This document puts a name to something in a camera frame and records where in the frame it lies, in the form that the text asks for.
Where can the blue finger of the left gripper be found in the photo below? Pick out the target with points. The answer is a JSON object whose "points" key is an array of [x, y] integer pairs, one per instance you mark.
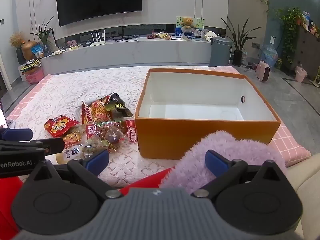
{"points": [[16, 134]]}

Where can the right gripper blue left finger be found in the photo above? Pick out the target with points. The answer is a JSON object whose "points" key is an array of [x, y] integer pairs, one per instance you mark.
{"points": [[86, 172]]}

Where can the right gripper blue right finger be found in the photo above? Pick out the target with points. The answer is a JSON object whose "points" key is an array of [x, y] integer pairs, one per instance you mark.
{"points": [[226, 172]]}

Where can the clear peanut brittle pack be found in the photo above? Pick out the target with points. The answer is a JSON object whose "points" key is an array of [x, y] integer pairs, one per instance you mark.
{"points": [[74, 143]]}

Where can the red clear braised meat pack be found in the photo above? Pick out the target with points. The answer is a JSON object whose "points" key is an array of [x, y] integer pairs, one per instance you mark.
{"points": [[113, 131]]}

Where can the red noodle snack bag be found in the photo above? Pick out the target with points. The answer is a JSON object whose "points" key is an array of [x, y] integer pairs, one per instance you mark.
{"points": [[59, 125]]}

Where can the red MiMi shrimp stick bag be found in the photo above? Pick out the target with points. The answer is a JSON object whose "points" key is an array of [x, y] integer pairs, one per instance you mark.
{"points": [[95, 112]]}

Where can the black green snack packet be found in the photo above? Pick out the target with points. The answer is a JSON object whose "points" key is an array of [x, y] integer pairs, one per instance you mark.
{"points": [[115, 106]]}

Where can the clear seaweed roll pack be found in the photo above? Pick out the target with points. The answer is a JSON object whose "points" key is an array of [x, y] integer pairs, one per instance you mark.
{"points": [[93, 146]]}

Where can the pink storage basket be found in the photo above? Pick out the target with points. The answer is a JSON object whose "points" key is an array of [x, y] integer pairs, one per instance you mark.
{"points": [[34, 76]]}

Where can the orange cardboard box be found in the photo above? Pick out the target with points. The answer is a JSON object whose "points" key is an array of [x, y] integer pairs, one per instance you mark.
{"points": [[179, 107]]}

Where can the brown gourd vase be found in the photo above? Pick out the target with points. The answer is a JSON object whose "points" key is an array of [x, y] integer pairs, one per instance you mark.
{"points": [[26, 50]]}

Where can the potted plant left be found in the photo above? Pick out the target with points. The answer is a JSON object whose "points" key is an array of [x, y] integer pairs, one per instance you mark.
{"points": [[43, 33]]}

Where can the pink space heater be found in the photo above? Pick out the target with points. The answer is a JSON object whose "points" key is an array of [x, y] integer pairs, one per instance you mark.
{"points": [[262, 71]]}

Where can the grey trash bin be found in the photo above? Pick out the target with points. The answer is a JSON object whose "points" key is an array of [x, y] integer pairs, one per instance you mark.
{"points": [[220, 51]]}

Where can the grey TV console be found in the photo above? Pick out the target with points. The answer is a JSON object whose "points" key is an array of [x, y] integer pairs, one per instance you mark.
{"points": [[134, 52]]}

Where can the blue water jug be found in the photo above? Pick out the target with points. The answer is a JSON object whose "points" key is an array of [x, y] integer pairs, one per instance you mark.
{"points": [[268, 53]]}

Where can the white wifi router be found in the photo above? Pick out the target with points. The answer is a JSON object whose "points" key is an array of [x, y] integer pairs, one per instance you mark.
{"points": [[97, 39]]}

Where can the potted snake plant right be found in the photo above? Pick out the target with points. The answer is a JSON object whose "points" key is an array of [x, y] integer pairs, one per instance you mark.
{"points": [[239, 36]]}

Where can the brown teddy bear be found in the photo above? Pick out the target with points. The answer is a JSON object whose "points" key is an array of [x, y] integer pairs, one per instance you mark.
{"points": [[187, 22]]}

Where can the green ivy plant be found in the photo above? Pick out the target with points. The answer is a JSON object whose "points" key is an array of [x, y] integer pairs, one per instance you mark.
{"points": [[290, 19]]}

